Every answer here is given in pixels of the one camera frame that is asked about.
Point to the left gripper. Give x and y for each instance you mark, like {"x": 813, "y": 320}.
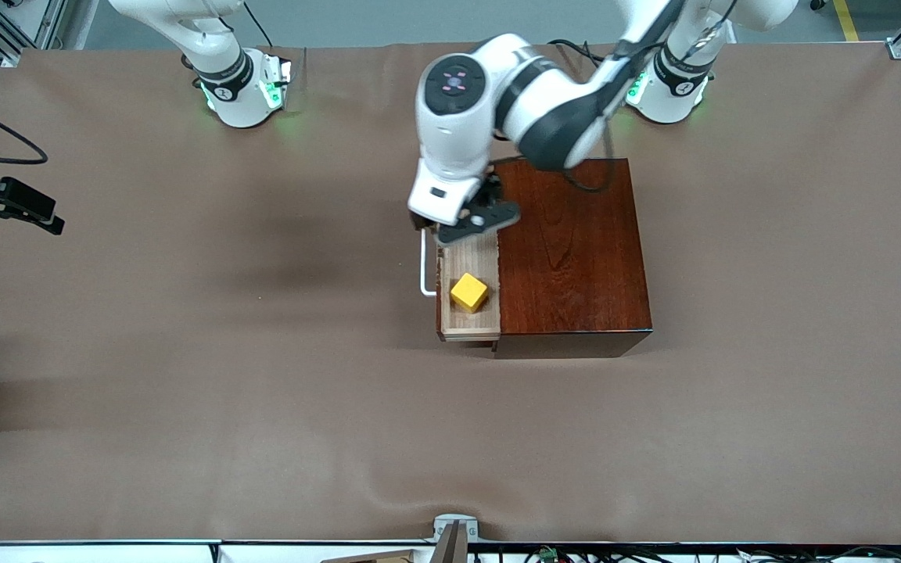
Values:
{"x": 490, "y": 191}

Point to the yellow cube block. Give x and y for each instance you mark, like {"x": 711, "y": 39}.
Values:
{"x": 469, "y": 292}

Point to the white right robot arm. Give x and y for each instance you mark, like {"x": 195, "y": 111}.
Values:
{"x": 239, "y": 98}

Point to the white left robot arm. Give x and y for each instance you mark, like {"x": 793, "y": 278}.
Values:
{"x": 458, "y": 133}

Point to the dark red wooden cabinet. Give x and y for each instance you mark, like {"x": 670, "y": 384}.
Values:
{"x": 576, "y": 250}

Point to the large brown table cloth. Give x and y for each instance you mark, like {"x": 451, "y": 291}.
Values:
{"x": 341, "y": 430}

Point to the flat tan wood piece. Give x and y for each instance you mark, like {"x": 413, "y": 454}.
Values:
{"x": 388, "y": 557}

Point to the silver aluminium frame structure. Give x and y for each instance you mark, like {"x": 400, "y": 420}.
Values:
{"x": 48, "y": 23}

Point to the grey metal mounting bracket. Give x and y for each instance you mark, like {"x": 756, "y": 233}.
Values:
{"x": 454, "y": 525}

